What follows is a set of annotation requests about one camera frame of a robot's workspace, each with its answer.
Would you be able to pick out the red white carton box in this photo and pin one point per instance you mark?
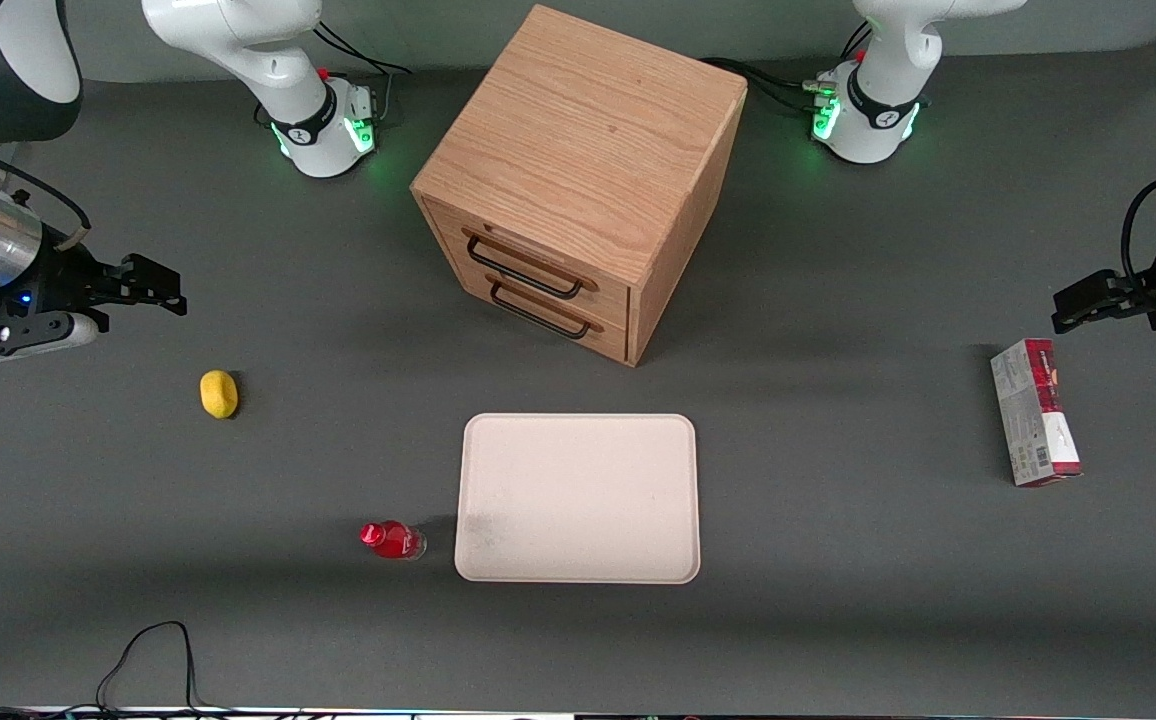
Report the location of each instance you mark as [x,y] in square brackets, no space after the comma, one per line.
[1033,415]

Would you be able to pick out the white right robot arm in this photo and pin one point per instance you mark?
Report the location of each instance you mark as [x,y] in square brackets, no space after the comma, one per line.
[238,40]

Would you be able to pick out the beige rectangular tray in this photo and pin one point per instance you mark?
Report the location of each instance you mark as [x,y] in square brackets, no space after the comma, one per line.
[578,500]

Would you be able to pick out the wooden drawer front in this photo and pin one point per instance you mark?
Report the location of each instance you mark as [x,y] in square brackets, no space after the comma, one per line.
[598,282]
[610,330]

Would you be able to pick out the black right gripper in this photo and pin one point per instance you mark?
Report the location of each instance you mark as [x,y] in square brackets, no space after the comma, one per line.
[59,283]

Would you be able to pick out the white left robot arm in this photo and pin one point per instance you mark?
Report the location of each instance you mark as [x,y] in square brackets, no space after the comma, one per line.
[883,100]

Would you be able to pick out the wooden drawer cabinet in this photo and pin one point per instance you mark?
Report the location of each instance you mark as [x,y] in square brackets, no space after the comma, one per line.
[588,150]

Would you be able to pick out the yellow lemon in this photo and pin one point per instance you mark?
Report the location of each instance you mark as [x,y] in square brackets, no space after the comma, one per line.
[219,394]

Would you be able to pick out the red coke bottle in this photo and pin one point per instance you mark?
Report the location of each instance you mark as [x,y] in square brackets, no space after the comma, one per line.
[394,540]

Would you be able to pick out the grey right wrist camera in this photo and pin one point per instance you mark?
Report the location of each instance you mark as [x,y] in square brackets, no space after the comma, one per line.
[38,338]

